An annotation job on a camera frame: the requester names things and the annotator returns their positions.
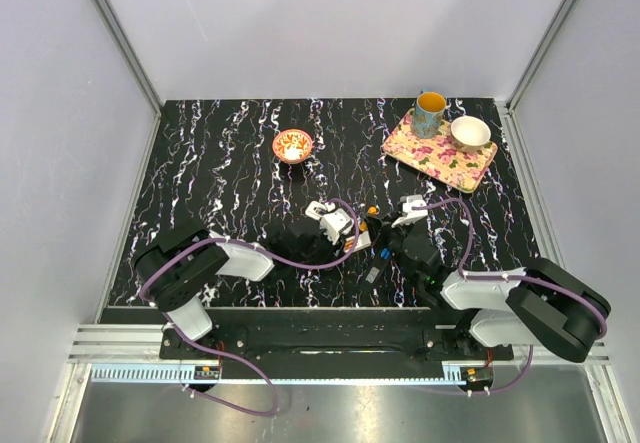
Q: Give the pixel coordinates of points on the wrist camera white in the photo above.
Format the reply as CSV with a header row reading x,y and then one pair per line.
x,y
412,209
330,220

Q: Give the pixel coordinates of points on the black remote blue batteries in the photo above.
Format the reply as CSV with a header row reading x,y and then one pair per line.
x,y
377,269

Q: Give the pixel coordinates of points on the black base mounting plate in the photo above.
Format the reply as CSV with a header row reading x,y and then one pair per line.
x,y
346,344

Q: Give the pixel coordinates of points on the blue mug yellow inside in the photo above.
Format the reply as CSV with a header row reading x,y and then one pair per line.
x,y
428,114

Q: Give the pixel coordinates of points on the white remote orange batteries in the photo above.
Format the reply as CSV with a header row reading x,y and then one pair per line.
x,y
362,242

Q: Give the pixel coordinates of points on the orange handled screwdriver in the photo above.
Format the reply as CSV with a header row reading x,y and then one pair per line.
x,y
370,213

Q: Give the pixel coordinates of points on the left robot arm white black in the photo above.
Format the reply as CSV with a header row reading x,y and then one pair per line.
x,y
176,266

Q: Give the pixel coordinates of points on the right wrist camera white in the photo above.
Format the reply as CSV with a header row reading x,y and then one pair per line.
x,y
412,209

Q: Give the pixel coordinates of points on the white remote black batteries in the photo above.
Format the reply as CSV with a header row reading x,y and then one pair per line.
x,y
316,210

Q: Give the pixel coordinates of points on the cream white bowl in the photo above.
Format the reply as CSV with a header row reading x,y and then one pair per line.
x,y
469,133

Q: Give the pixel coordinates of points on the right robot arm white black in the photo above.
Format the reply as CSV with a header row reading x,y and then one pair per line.
x,y
540,304

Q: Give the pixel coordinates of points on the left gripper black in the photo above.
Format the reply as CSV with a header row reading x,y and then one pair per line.
x,y
332,250

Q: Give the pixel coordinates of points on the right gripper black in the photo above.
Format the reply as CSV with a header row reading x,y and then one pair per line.
x,y
379,231

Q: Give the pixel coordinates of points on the floral tray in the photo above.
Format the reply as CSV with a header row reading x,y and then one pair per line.
x,y
438,157

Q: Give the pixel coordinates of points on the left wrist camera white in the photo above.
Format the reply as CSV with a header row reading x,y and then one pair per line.
x,y
330,220

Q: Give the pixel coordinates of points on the orange patterned small bowl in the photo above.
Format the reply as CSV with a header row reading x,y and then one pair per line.
x,y
292,146

